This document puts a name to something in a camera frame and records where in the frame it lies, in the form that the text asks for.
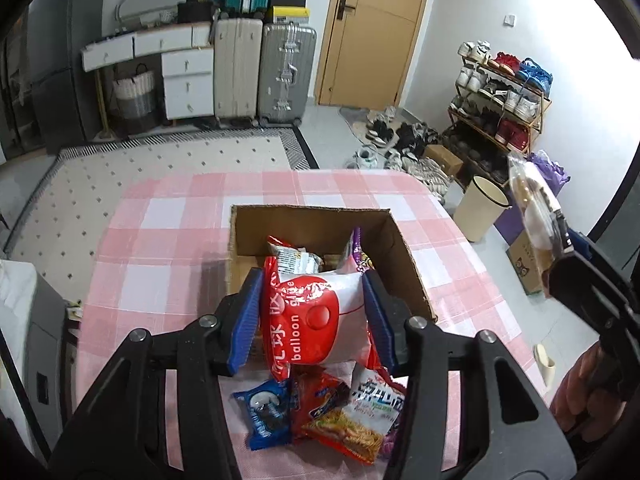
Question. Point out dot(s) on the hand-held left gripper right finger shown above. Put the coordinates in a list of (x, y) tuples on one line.
[(377, 320)]

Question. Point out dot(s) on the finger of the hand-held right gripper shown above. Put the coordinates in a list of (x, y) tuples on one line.
[(560, 270), (582, 245)]

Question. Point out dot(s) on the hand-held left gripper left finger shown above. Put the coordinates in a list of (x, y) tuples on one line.
[(247, 320)]

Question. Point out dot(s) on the red white balloon packet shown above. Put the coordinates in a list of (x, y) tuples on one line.
[(320, 315)]

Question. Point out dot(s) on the brown cardboard box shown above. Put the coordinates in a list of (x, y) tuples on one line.
[(400, 260)]

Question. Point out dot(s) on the purple candy packet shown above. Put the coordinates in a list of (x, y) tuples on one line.
[(357, 255)]

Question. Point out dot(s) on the clear cracker packet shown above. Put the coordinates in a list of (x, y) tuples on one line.
[(530, 200)]

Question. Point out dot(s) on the red white noodle crisps packet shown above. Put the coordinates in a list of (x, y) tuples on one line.
[(295, 260)]

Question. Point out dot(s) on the blue cookie packet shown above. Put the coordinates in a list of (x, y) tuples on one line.
[(262, 410)]

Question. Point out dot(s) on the white blue noodle crisps packet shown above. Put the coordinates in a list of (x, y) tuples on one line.
[(360, 420)]

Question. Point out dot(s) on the person's right hand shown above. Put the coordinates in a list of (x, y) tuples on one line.
[(575, 400)]

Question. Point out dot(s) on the owl print cardboard box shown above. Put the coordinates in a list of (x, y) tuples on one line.
[(527, 265)]

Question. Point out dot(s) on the purple bag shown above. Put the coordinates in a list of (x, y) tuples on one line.
[(509, 222)]

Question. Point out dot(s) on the cream slipper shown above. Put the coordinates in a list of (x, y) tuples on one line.
[(545, 365)]

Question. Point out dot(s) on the cream waste bin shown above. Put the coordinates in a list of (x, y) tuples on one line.
[(477, 210)]

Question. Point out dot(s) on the pink checked tablecloth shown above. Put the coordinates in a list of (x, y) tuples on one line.
[(165, 240)]

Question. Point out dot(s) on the wooden shoe rack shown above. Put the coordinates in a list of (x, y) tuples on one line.
[(539, 125)]

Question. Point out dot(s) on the shoe rack with shoes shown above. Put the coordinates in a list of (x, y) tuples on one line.
[(520, 105)]

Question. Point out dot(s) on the pile of scattered shoes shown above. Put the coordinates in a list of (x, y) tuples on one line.
[(425, 170)]

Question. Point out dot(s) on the small cardboard box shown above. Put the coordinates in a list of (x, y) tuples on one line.
[(445, 157)]

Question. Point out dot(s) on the grey door mat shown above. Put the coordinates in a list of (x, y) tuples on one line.
[(357, 125)]

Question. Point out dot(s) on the grey cabinet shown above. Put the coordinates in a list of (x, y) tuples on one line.
[(40, 350)]

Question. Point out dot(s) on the white drawer desk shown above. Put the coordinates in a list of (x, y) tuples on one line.
[(187, 90)]

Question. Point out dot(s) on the beige suitcase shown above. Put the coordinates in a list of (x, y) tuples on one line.
[(237, 75)]

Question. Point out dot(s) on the silver suitcase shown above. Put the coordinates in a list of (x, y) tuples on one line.
[(285, 75)]

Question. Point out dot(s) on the woven laundry basket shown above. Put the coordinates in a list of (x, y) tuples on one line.
[(132, 92)]

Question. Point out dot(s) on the wooden door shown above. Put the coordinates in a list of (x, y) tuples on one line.
[(380, 45)]

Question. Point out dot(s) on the yellow white shoe box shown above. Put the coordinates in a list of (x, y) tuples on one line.
[(287, 15)]

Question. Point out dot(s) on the dark grey refrigerator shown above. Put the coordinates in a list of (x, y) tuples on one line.
[(65, 60)]

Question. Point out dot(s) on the dark glass wardrobe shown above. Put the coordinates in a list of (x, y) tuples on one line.
[(15, 85)]

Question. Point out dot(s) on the white wall switch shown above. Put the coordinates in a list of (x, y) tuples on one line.
[(509, 20)]

